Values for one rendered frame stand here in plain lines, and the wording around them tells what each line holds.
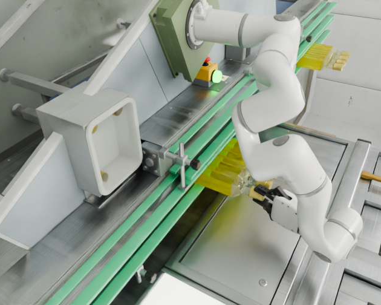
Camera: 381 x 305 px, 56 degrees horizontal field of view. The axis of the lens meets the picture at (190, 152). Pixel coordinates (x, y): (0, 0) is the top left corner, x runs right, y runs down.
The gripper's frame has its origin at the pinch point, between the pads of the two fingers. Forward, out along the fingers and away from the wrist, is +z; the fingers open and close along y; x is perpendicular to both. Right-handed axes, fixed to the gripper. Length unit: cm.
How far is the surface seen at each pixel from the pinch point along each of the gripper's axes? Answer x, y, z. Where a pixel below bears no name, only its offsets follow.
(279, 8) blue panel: -123, 13, 81
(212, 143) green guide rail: -2.9, 6.0, 22.9
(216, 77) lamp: -19.8, 19.5, 36.9
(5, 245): 62, -15, 52
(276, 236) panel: 0.0, -12.9, -7.3
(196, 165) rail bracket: 16.7, 15.4, 10.5
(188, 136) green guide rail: 6.9, 13.4, 23.9
